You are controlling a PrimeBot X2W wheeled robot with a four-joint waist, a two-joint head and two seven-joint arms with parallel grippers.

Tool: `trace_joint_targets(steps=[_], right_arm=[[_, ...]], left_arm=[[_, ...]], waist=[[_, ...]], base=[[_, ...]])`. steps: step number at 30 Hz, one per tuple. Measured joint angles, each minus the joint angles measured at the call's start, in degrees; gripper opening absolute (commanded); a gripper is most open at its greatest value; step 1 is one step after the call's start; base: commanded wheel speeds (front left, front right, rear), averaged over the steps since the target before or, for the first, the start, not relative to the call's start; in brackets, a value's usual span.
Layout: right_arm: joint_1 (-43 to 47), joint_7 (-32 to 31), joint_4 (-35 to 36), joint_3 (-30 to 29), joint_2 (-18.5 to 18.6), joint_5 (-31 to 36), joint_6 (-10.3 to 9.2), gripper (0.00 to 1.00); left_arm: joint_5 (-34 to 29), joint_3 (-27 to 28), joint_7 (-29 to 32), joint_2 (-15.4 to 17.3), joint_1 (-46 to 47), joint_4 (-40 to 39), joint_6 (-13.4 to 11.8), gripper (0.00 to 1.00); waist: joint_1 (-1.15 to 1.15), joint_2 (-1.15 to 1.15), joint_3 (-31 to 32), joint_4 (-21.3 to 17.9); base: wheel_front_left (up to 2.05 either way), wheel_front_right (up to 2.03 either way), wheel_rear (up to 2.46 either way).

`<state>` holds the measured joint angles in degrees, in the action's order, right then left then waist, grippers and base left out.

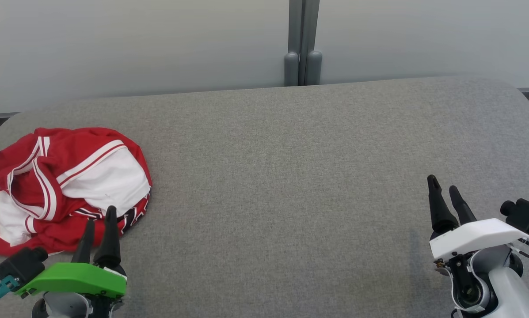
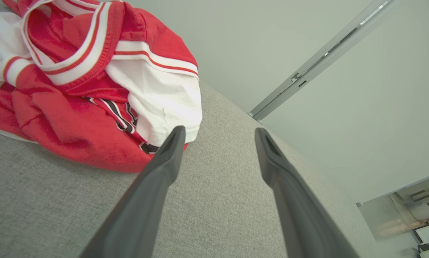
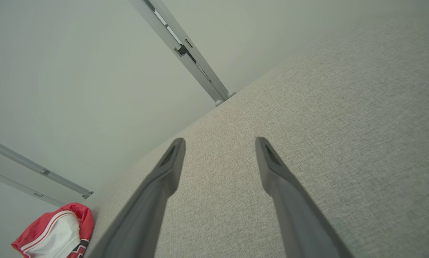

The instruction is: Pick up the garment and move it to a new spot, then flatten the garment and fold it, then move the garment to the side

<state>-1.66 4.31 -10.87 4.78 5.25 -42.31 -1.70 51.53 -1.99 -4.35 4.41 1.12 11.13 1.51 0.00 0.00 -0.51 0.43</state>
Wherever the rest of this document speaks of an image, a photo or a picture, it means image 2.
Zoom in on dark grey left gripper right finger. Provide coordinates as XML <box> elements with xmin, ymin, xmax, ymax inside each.
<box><xmin>254</xmin><ymin>128</ymin><xmax>360</xmax><ymax>258</ymax></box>

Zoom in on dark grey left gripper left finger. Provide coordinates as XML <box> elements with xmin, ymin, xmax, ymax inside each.
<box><xmin>79</xmin><ymin>125</ymin><xmax>186</xmax><ymax>258</ymax></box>

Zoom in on red Bulls shorts white hem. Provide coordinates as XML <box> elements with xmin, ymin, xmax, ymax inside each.
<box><xmin>0</xmin><ymin>66</ymin><xmax>189</xmax><ymax>173</ymax></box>

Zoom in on red Bulls jersey white sleeves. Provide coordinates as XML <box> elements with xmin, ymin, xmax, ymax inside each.
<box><xmin>0</xmin><ymin>0</ymin><xmax>203</xmax><ymax>147</ymax></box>

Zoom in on glass window panel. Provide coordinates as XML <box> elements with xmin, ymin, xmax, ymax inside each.
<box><xmin>356</xmin><ymin>171</ymin><xmax>429</xmax><ymax>241</ymax></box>

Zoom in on grey metal partition post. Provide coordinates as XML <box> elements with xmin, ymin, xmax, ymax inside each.
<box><xmin>248</xmin><ymin>0</ymin><xmax>397</xmax><ymax>122</ymax></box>

